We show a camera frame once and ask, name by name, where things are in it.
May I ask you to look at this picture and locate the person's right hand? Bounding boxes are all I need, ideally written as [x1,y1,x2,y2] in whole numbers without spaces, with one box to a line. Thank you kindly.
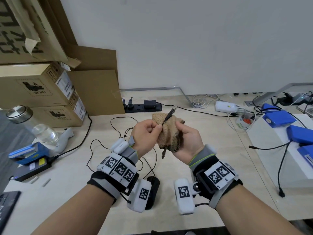
[171,121,205,165]

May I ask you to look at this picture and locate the person's left hand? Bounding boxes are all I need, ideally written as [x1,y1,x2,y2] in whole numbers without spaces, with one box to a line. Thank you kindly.
[131,119,163,159]

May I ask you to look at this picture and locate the brown burlap drawstring pouch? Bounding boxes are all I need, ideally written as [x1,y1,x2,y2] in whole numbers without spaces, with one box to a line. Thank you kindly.
[152,113,185,159]

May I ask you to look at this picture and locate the thin black plug cable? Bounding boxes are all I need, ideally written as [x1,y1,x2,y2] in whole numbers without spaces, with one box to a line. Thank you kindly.
[86,108,177,180]

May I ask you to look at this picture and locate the person's right forearm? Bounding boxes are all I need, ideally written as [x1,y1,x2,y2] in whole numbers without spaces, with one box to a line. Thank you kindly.
[215,184,304,235]

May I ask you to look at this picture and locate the person's left forearm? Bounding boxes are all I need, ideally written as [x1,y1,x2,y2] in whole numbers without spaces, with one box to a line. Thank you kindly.
[31,184,116,235]

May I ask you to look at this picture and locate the black power strip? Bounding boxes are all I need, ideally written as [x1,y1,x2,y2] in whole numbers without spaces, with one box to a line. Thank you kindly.
[122,97,163,113]

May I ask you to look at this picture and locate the white power adapter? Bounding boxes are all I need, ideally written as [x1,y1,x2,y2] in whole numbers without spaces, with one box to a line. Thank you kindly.
[215,100,243,114]

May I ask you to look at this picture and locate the left wrist band with markers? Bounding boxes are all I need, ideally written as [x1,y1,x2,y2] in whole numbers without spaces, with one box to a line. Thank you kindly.
[87,136,140,201]

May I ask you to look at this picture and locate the wrist band with markers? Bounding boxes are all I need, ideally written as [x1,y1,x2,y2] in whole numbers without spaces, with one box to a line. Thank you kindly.
[188,144,243,210]
[87,136,140,201]

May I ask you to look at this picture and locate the right wrist band with markers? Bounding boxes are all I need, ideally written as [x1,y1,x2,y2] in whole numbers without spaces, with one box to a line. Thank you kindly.
[188,144,243,210]

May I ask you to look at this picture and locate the black oval device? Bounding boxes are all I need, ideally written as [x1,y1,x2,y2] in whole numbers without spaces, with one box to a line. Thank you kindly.
[145,176,160,210]

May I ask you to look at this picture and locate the flat brown cardboard sheet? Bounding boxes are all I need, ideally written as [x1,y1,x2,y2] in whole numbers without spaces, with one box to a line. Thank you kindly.
[64,44,126,117]

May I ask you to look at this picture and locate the blue battery pack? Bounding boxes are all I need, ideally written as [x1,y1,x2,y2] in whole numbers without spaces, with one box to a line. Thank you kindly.
[297,144,313,169]
[286,125,313,145]
[263,110,297,128]
[261,103,280,113]

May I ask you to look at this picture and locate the white handheld gun-shaped tool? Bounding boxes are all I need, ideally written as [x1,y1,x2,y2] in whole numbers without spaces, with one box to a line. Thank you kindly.
[54,127,75,155]

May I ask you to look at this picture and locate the cardboard box with white label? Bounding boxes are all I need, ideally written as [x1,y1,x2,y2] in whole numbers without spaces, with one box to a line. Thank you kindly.
[31,91,87,128]
[0,62,75,109]

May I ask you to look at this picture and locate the glass bottle with metal lid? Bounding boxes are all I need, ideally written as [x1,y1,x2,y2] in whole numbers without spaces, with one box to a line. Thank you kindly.
[6,105,59,145]

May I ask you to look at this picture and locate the flat black box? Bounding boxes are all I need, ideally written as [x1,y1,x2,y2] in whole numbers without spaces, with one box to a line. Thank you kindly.
[10,156,53,182]

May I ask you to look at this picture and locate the blue and white device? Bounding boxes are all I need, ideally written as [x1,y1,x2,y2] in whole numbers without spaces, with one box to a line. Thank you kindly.
[8,141,50,166]

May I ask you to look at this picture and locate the large torn cardboard box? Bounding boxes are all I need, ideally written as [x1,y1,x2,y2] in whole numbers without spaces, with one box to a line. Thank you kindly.
[0,0,82,69]

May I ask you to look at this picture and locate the coiled white cable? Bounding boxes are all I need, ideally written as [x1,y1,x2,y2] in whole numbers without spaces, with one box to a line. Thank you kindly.
[192,94,219,108]

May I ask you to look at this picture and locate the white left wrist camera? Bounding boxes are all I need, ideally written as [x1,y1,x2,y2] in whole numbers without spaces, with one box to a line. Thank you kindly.
[127,179,152,213]

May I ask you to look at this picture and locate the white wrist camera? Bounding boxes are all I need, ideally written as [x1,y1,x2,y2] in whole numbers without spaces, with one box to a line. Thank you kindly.
[127,179,152,213]
[174,178,196,215]

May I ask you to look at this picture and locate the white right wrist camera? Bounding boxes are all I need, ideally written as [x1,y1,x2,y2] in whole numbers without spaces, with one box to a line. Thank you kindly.
[174,178,196,215]

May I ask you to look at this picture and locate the black charger with cables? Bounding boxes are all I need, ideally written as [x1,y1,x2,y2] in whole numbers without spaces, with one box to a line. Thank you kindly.
[276,91,313,106]

